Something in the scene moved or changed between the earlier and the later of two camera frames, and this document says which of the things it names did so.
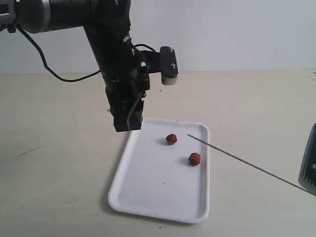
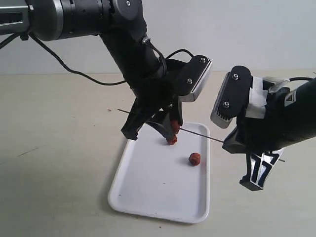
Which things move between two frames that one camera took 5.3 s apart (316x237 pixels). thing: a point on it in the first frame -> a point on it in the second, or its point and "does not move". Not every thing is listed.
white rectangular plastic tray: x=165 y=174 does not move
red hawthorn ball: x=194 y=159 does not move
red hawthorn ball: x=171 y=138 does not move
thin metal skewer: x=252 y=164 -> x=212 y=138
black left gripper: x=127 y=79 -> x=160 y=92
